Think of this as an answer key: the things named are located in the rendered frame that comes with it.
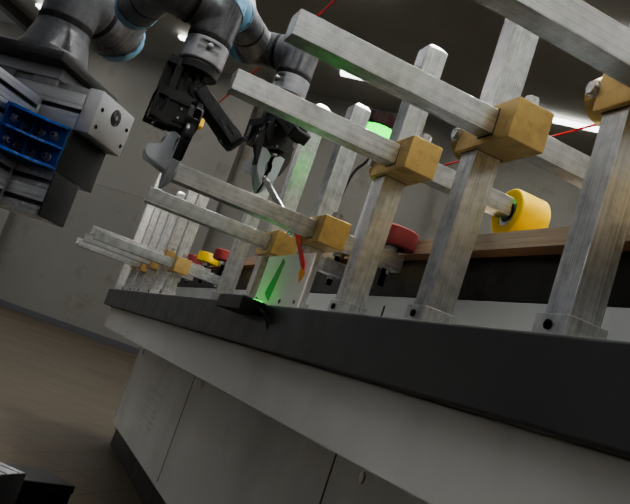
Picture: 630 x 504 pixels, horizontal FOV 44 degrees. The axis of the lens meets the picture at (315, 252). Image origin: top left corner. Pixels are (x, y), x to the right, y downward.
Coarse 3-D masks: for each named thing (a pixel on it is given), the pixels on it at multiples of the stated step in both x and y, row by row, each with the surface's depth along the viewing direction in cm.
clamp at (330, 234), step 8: (320, 216) 135; (328, 216) 133; (320, 224) 133; (328, 224) 133; (336, 224) 133; (344, 224) 134; (320, 232) 132; (328, 232) 132; (336, 232) 133; (344, 232) 134; (304, 240) 138; (312, 240) 134; (320, 240) 132; (328, 240) 132; (336, 240) 133; (344, 240) 133; (320, 248) 138; (328, 248) 135; (336, 248) 133
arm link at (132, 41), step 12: (120, 24) 174; (108, 36) 173; (120, 36) 176; (132, 36) 178; (144, 36) 184; (96, 48) 177; (108, 48) 177; (120, 48) 178; (132, 48) 181; (108, 60) 183; (120, 60) 182
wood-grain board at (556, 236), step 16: (432, 240) 138; (480, 240) 123; (496, 240) 119; (512, 240) 115; (528, 240) 111; (544, 240) 107; (560, 240) 104; (256, 256) 240; (416, 256) 143; (480, 256) 126; (496, 256) 122; (512, 256) 119
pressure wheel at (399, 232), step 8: (392, 224) 139; (392, 232) 139; (400, 232) 139; (408, 232) 139; (392, 240) 138; (400, 240) 138; (408, 240) 139; (416, 240) 141; (392, 248) 141; (400, 248) 143; (408, 248) 139; (384, 272) 141; (384, 280) 141
